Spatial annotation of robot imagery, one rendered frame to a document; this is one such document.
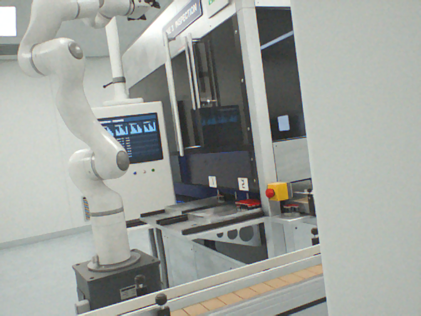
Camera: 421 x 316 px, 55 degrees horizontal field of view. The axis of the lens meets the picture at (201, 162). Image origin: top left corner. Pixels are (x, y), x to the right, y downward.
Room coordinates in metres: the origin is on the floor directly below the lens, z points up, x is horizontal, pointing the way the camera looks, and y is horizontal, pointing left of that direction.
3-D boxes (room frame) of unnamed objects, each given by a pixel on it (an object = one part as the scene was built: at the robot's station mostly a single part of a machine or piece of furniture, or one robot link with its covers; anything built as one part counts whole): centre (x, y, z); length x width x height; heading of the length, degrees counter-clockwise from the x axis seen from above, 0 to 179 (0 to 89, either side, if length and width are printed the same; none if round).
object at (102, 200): (1.45, 0.39, 1.16); 0.19 x 0.12 x 0.24; 64
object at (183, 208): (2.21, 0.04, 0.90); 0.34 x 0.26 x 0.04; 114
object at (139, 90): (3.37, 0.45, 1.51); 0.48 x 0.01 x 0.59; 24
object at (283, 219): (1.72, -0.36, 0.87); 0.14 x 0.13 x 0.02; 114
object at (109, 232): (1.44, 0.36, 0.95); 0.19 x 0.19 x 0.18
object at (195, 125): (2.43, 0.02, 1.51); 0.47 x 0.01 x 0.59; 24
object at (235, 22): (1.84, -0.23, 1.40); 0.04 x 0.01 x 0.80; 24
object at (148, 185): (2.64, 0.47, 1.19); 0.50 x 0.19 x 0.78; 109
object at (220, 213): (1.90, -0.10, 0.90); 0.34 x 0.26 x 0.04; 114
